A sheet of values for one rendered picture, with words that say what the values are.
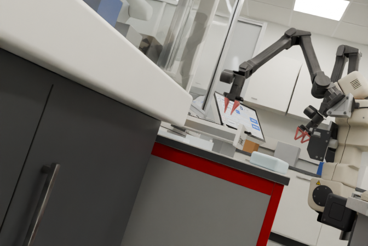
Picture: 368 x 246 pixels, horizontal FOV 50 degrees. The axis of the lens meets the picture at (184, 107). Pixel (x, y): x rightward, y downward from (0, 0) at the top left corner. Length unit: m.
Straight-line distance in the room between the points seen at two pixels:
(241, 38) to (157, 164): 2.57
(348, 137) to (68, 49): 1.74
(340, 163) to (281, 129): 3.51
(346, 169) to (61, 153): 1.58
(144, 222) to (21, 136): 0.78
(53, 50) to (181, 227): 0.90
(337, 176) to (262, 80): 3.38
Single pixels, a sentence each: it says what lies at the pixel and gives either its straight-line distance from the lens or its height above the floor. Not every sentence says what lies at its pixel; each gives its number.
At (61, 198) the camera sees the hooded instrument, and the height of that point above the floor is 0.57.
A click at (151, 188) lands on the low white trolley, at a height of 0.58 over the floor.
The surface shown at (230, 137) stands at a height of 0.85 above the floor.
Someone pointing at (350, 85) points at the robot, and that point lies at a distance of 2.19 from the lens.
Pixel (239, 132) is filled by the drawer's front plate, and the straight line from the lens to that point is 1.87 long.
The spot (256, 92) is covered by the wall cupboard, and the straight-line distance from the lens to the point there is 5.30.
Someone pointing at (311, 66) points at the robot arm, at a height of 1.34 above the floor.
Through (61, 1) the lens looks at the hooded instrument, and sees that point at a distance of 0.56.
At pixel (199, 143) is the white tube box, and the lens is 1.73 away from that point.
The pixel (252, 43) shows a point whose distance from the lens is 3.77.
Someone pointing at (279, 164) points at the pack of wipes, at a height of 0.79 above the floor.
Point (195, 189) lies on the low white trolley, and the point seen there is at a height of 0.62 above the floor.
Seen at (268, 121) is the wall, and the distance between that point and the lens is 5.61.
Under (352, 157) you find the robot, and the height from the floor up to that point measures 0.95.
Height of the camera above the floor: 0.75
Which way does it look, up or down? 5 degrees up
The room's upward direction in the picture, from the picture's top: 18 degrees clockwise
